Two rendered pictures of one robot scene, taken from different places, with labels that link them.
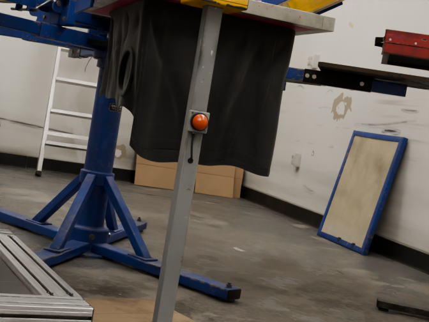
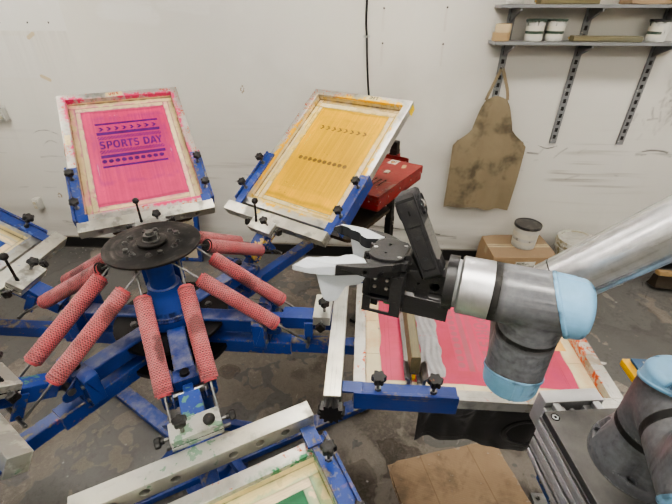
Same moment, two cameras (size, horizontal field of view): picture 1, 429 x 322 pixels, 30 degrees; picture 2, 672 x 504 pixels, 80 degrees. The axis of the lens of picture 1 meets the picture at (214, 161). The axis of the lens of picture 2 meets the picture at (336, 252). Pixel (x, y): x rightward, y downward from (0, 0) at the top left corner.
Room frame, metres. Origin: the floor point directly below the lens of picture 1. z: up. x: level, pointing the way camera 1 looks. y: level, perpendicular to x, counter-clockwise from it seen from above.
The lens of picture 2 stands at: (2.51, 1.27, 1.97)
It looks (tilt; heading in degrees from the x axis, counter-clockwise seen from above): 32 degrees down; 294
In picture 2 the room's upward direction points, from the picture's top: straight up
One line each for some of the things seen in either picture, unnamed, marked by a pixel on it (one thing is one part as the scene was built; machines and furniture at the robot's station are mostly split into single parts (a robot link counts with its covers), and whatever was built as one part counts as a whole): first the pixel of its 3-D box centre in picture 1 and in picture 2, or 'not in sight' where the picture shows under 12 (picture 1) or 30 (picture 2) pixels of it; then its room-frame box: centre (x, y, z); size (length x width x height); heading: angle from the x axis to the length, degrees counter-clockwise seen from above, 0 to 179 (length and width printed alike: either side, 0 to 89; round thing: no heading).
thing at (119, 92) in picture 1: (130, 62); (485, 414); (2.39, 0.29, 0.79); 0.46 x 0.09 x 0.33; 20
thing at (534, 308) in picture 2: not in sight; (537, 302); (2.43, 0.82, 1.65); 0.11 x 0.08 x 0.09; 3
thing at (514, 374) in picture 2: not in sight; (517, 349); (2.44, 0.81, 1.56); 0.11 x 0.08 x 0.11; 93
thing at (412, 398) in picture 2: (90, 0); (404, 396); (2.63, 0.48, 0.98); 0.30 x 0.05 x 0.07; 20
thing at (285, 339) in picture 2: not in sight; (343, 345); (2.91, 0.29, 0.89); 1.24 x 0.06 x 0.06; 20
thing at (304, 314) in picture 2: not in sight; (307, 318); (3.03, 0.33, 1.02); 0.17 x 0.06 x 0.05; 20
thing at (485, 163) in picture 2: not in sight; (489, 144); (2.64, -1.88, 1.06); 0.53 x 0.07 x 1.05; 20
